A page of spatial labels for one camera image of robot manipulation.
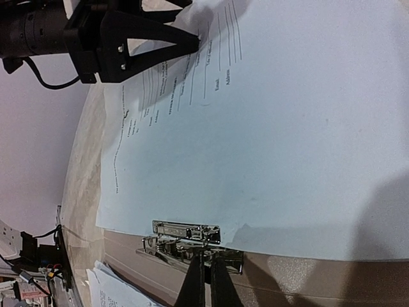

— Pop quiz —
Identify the metal folder clip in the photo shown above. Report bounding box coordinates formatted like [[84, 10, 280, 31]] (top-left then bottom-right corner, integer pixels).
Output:
[[136, 220, 243, 274]]

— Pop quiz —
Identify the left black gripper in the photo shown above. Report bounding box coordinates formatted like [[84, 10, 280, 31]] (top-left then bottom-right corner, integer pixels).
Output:
[[1, 1, 199, 84]]

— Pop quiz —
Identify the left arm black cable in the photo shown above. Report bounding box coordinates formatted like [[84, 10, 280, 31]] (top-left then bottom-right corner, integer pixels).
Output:
[[25, 56, 81, 90]]

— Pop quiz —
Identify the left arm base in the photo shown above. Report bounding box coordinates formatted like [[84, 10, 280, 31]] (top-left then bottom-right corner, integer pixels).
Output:
[[1, 222, 64, 306]]

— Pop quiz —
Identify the aluminium front rail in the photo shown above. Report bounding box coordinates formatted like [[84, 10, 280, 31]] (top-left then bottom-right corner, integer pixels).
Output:
[[55, 205, 84, 306]]

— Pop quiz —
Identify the transparent plastic folder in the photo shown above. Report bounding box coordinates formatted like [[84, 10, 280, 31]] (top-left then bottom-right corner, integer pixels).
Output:
[[104, 231, 408, 306]]

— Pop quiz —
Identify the sparse printed paper sheet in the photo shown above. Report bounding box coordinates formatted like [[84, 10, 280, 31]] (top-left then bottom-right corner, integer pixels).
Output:
[[96, 1, 408, 261]]

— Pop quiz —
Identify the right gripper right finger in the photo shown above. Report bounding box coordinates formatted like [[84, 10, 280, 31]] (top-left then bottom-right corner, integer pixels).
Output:
[[210, 254, 243, 307]]

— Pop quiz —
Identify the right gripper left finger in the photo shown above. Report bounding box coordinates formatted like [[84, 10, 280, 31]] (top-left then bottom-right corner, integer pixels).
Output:
[[174, 253, 205, 307]]

